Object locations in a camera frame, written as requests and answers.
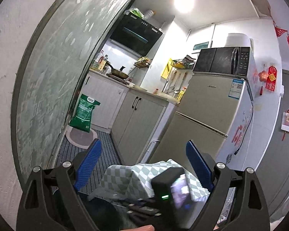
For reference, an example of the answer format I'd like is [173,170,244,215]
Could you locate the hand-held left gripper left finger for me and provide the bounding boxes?
[16,140,103,231]

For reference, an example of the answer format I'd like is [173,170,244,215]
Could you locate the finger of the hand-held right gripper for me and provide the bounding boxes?
[127,196,162,220]

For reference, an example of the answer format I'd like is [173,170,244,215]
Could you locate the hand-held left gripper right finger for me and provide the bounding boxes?
[185,140,271,231]

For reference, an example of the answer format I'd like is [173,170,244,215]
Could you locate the person's left hand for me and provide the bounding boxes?
[120,225,155,231]

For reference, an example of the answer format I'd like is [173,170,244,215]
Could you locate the striped floor mat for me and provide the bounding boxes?
[54,129,122,186]

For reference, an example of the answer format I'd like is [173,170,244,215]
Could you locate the oval floor mat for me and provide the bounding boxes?
[66,126,97,150]

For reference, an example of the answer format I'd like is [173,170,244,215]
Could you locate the green checkered tablecloth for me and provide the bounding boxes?
[88,159,210,203]

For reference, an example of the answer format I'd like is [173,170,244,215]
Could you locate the beige refrigerator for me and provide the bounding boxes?
[148,72,255,171]

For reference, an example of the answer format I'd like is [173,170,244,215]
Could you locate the green rice bag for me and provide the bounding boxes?
[69,94,101,133]

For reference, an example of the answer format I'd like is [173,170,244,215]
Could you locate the grey kitchen cabinet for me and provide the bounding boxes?
[111,87,169,159]

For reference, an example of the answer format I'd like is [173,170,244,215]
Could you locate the white kitchen cabinet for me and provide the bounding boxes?
[83,71,129,129]

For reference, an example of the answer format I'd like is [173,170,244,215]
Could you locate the hanging kitchen utensils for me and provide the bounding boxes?
[162,72,186,94]

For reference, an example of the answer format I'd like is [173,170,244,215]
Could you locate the blue energy label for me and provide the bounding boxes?
[228,79,245,99]

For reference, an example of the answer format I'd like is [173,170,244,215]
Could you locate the grey door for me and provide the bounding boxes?
[255,70,289,210]

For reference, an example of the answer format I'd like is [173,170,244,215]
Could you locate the induction cooker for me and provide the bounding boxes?
[107,73,131,85]

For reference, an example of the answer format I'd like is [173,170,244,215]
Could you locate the frosted glass sliding door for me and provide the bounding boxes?
[11,0,150,178]

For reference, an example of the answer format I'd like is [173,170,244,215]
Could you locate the frying pan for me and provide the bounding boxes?
[106,64,130,79]

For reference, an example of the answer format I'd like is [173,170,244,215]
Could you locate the white hanging gift bag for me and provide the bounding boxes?
[281,108,289,141]

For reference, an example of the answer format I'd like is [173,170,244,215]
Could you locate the group of condiment bottles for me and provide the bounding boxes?
[90,50,110,74]

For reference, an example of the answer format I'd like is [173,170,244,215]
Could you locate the black microwave oven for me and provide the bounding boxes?
[193,47,255,75]

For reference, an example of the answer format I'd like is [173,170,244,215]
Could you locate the red flower hanging charm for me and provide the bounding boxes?
[258,70,268,95]

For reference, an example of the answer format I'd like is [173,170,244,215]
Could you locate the red rectangular hanging charm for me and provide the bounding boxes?
[266,65,278,92]

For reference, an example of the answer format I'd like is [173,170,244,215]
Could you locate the white appliance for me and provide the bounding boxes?
[225,33,254,49]

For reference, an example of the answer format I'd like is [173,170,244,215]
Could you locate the black range hood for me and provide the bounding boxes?
[109,13,164,57]

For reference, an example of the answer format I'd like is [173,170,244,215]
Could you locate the red paper cutting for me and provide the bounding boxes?
[275,26,288,38]

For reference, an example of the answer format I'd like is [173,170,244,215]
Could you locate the green box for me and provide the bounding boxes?
[124,8,144,18]

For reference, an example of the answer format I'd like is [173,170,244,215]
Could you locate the ceiling light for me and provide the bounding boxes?
[174,0,195,13]

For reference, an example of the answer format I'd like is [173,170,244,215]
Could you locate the yellow wall holder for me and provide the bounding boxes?
[161,58,173,79]

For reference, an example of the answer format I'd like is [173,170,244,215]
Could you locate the wire basket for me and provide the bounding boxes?
[171,55,196,70]

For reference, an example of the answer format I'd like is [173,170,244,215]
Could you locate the wall spice rack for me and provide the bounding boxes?
[134,56,152,68]

